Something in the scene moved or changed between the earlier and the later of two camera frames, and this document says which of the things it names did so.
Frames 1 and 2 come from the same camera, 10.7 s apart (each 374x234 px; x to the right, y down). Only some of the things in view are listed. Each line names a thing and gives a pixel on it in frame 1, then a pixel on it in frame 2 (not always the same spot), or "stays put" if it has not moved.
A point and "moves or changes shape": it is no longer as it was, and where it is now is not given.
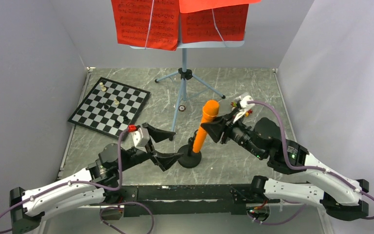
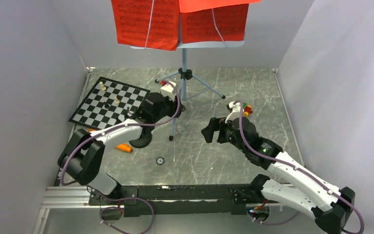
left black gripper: x=165 y=160 to x=174 y=105
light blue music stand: x=185 y=74 stays put
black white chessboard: x=110 y=107 stays put
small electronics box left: x=112 y=214 stays put
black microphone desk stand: x=190 y=159 moves or changes shape
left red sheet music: x=148 y=24 stays put
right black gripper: x=214 y=128 stays put
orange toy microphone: x=210 y=110 to x=123 y=146
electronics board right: x=259 y=214 stays put
